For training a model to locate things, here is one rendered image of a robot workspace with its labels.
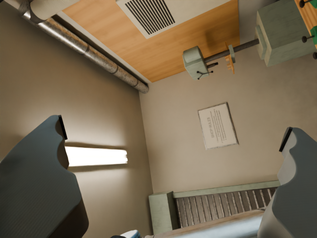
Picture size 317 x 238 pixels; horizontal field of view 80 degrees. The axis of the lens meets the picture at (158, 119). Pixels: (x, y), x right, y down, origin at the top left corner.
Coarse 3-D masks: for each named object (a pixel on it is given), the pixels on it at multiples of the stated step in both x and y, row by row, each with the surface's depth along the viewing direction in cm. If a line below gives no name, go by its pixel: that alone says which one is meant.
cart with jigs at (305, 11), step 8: (296, 0) 150; (304, 0) 139; (312, 0) 119; (304, 8) 142; (312, 8) 131; (304, 16) 145; (312, 16) 134; (312, 24) 137; (312, 32) 129; (304, 40) 130
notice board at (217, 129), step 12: (204, 108) 300; (216, 108) 292; (204, 120) 296; (216, 120) 289; (228, 120) 282; (204, 132) 293; (216, 132) 286; (228, 132) 279; (216, 144) 282; (228, 144) 276
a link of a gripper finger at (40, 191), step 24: (48, 120) 10; (24, 144) 8; (48, 144) 8; (0, 168) 7; (24, 168) 7; (48, 168) 7; (0, 192) 6; (24, 192) 6; (48, 192) 6; (72, 192) 6; (0, 216) 6; (24, 216) 6; (48, 216) 6; (72, 216) 6
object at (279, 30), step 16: (288, 0) 188; (272, 16) 192; (288, 16) 186; (256, 32) 212; (272, 32) 190; (288, 32) 184; (304, 32) 178; (192, 48) 210; (240, 48) 217; (272, 48) 187; (288, 48) 191; (304, 48) 197; (192, 64) 221; (272, 64) 222
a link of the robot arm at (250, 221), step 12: (228, 216) 44; (240, 216) 42; (252, 216) 41; (180, 228) 46; (192, 228) 43; (204, 228) 42; (216, 228) 41; (228, 228) 40; (240, 228) 39; (252, 228) 39
